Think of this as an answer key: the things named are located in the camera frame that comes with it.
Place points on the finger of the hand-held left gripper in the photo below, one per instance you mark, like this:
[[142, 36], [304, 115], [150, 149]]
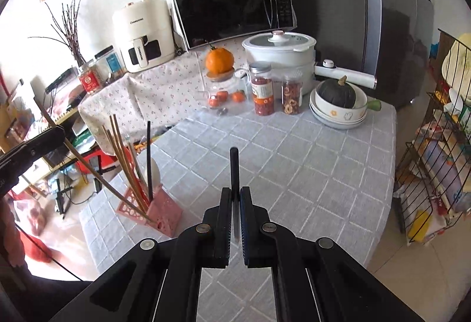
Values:
[[48, 139]]

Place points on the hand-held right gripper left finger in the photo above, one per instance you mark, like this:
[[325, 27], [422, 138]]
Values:
[[225, 219]]

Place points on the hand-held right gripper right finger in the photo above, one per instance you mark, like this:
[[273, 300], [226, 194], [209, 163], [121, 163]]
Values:
[[245, 219]]

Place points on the black chopstick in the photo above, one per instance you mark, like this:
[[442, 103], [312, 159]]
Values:
[[149, 160], [234, 167]]

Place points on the light bamboo chopstick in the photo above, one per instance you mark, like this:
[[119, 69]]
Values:
[[112, 145], [92, 171]]

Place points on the pink utensil holder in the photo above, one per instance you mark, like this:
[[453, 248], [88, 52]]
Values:
[[165, 213]]

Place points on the brown wooden chopstick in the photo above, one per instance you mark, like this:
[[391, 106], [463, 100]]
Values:
[[121, 130], [118, 138]]

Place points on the white spoon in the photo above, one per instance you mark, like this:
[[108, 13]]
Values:
[[156, 173]]

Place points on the person's left hand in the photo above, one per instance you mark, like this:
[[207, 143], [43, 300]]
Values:
[[11, 233]]

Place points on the grey checked tablecloth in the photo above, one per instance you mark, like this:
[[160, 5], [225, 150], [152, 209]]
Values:
[[294, 167]]

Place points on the red label glass jar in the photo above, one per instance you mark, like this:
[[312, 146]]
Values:
[[89, 80]]

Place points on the blue label jar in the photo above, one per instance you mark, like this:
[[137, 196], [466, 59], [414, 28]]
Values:
[[112, 62]]

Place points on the dried branches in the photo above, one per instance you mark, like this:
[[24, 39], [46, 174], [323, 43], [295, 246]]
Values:
[[70, 34]]

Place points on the floral tablecloth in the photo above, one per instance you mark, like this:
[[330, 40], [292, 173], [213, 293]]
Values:
[[147, 93]]

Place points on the small tangerine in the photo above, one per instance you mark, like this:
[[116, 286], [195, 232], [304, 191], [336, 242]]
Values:
[[213, 101], [222, 96], [238, 96]]

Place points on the jar of red dried fruit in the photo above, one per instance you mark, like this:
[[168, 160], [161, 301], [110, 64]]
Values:
[[262, 101]]

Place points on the jar of dried fruit slices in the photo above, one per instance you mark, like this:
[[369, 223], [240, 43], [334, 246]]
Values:
[[290, 97]]

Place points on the white air fryer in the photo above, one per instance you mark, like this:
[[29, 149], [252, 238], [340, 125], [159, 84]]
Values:
[[143, 23]]

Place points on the dark green pumpkin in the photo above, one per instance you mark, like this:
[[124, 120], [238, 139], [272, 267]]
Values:
[[336, 93]]

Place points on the white bowl with flower print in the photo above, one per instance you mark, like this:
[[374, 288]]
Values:
[[358, 110]]

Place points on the large orange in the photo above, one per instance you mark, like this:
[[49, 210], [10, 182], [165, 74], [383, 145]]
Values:
[[219, 60]]

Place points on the white electric pot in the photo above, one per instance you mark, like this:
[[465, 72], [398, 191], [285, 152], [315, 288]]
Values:
[[294, 60]]

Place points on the yellow packet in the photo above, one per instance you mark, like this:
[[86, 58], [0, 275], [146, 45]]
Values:
[[419, 226]]

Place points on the white wrap dispenser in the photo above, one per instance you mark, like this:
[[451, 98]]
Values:
[[346, 74]]

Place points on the purple roll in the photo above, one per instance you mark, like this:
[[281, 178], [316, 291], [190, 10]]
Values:
[[441, 174]]

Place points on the black microwave oven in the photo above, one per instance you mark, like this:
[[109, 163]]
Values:
[[228, 12]]

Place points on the grey refrigerator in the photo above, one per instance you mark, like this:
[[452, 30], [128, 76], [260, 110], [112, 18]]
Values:
[[349, 12]]

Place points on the white plastic container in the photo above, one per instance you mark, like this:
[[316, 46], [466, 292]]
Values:
[[456, 64]]

